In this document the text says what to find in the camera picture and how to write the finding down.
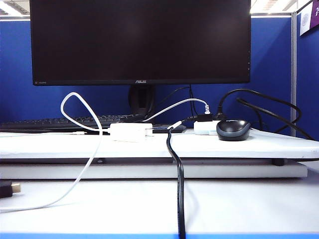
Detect thick black cable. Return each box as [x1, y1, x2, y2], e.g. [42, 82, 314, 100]
[166, 116, 199, 239]

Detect black monitor stand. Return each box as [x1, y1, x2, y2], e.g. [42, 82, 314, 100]
[128, 85, 187, 134]

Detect purple white poster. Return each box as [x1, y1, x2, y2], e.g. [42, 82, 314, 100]
[299, 0, 319, 37]

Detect black grey computer mouse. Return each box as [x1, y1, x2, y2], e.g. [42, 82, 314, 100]
[216, 119, 251, 142]

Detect white desk riser board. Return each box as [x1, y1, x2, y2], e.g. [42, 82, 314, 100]
[0, 129, 319, 160]

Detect white charging base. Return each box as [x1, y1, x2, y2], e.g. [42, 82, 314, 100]
[109, 122, 154, 143]

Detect white base board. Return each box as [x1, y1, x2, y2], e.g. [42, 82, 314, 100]
[0, 161, 308, 180]

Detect black keyboard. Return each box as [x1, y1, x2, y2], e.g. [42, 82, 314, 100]
[0, 114, 146, 132]

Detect black HDMI plug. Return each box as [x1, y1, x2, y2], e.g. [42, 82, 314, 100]
[0, 181, 21, 199]

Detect white Type-C charging cable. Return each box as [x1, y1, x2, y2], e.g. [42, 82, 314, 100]
[0, 92, 112, 214]

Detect black looped power cable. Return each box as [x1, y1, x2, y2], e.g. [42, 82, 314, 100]
[217, 88, 303, 134]

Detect white ethernet cable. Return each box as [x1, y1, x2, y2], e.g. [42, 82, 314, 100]
[142, 98, 211, 122]

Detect thin black monitor cable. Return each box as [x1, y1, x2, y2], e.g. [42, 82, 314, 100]
[159, 84, 198, 118]

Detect black slanting cable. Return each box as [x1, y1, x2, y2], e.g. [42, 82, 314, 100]
[236, 97, 315, 141]

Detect black ASUS monitor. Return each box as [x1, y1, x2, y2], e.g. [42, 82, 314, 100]
[29, 0, 252, 87]

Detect grey partition post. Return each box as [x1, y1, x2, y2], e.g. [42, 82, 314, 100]
[291, 12, 298, 137]

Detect white power adapter block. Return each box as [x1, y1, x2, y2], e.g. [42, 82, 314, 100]
[193, 121, 220, 136]

